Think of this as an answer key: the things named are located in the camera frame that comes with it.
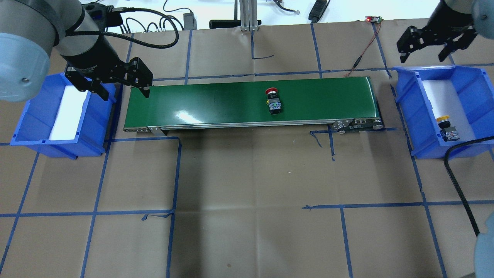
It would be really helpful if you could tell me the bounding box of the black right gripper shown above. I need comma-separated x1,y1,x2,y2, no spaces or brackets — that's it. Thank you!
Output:
397,19,478,64

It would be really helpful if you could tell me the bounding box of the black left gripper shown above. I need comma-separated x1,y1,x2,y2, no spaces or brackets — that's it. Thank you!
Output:
65,39,153,101

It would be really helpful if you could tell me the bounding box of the yellow push button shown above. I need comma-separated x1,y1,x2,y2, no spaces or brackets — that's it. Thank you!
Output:
436,115,460,141

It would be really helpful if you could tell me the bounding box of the red push button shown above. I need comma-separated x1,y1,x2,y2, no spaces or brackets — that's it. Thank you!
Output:
265,87,283,115

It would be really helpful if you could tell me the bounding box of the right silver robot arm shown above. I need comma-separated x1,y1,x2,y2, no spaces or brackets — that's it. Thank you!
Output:
396,0,494,63

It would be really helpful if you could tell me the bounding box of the white foam pad right bin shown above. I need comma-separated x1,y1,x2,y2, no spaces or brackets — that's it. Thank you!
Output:
422,80,476,141

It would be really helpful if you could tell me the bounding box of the blue bin left side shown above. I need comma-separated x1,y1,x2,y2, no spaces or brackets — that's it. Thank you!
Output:
10,73,116,159

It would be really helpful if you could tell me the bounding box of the blue bin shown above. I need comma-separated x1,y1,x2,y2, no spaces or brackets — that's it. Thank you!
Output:
394,65,494,159
10,73,116,159

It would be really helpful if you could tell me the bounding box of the blue bin right side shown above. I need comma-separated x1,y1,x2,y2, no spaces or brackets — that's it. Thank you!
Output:
394,65,494,159

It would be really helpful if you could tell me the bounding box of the black power adapter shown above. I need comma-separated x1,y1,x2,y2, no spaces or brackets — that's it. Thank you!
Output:
183,12,197,30

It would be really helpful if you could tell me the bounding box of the green conveyor belt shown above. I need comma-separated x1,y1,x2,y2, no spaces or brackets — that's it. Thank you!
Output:
122,77,384,133

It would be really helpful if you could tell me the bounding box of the red black wire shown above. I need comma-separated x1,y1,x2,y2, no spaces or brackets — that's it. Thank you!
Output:
343,16,385,78

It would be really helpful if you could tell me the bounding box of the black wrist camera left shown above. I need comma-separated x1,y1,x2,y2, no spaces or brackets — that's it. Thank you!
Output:
82,2,123,31

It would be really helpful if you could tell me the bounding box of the aluminium frame post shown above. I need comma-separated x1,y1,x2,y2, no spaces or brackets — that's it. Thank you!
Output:
239,0,259,32

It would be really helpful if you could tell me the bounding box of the black braided cable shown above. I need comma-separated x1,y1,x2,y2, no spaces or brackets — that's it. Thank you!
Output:
443,136,494,237

